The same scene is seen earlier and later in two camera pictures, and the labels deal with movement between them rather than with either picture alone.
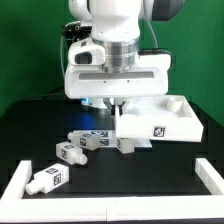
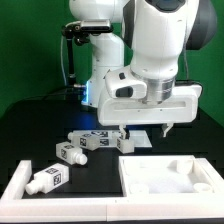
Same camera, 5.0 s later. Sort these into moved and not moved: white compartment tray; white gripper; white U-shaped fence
Moved: white gripper; white compartment tray
Not moved: white U-shaped fence
